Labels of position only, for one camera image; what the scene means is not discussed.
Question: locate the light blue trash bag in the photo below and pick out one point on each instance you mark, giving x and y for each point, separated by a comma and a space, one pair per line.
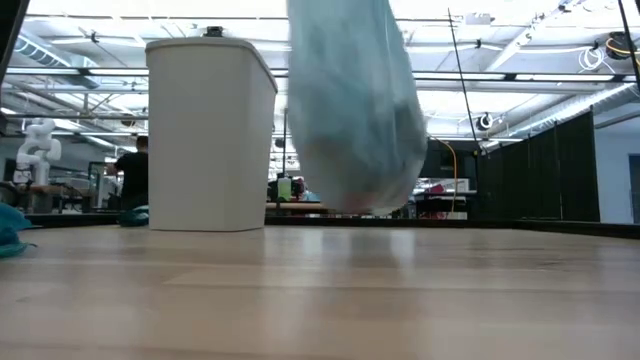
350, 110

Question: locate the white plastic trash bin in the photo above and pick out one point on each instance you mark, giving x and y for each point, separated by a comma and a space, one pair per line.
210, 140

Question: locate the large teal cloth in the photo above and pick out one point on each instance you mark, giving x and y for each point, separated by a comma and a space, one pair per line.
10, 230

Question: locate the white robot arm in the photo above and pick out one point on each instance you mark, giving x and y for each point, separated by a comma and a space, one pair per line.
37, 150

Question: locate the white plastic bottle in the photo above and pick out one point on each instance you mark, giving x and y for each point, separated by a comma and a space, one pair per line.
284, 189

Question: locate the workbench with dark equipment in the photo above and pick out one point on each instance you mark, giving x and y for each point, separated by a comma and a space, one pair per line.
272, 192

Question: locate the white box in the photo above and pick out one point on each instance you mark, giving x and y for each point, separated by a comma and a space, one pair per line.
457, 184

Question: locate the person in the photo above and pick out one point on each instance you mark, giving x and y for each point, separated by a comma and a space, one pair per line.
134, 175

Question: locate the small teal cloth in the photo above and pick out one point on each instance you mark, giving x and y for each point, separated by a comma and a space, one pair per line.
135, 216

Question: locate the black rig light bar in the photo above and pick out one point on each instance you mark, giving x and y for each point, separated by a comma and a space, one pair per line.
115, 72

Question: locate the wooden workbench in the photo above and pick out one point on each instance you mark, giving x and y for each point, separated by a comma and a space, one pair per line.
55, 191

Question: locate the blue door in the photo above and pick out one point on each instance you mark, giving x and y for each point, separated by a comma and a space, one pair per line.
635, 190

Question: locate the black gantry frame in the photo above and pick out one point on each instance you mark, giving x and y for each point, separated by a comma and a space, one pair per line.
285, 150

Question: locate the black aluminium rig frame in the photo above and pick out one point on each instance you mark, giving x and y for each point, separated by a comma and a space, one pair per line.
450, 222

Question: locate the black partition wall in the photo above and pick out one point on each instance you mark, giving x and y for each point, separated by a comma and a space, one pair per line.
540, 180

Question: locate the silver ventilation duct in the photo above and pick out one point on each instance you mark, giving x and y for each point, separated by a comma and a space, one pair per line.
590, 102
40, 55

